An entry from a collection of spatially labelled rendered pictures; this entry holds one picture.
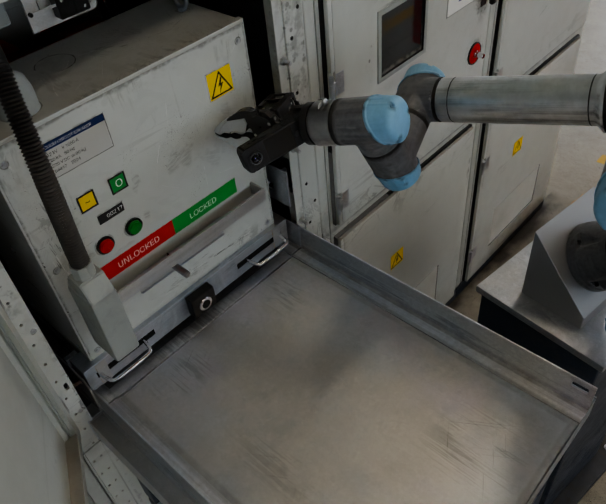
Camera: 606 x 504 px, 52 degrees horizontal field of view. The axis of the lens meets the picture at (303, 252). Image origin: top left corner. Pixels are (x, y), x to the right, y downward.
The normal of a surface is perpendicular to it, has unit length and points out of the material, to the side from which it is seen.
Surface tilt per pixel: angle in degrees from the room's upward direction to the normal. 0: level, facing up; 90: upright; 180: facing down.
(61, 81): 0
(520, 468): 0
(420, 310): 90
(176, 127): 90
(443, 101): 68
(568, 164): 0
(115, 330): 90
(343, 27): 90
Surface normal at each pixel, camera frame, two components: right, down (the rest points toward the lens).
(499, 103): -0.61, 0.27
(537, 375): -0.67, 0.55
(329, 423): -0.08, -0.72
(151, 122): 0.74, 0.42
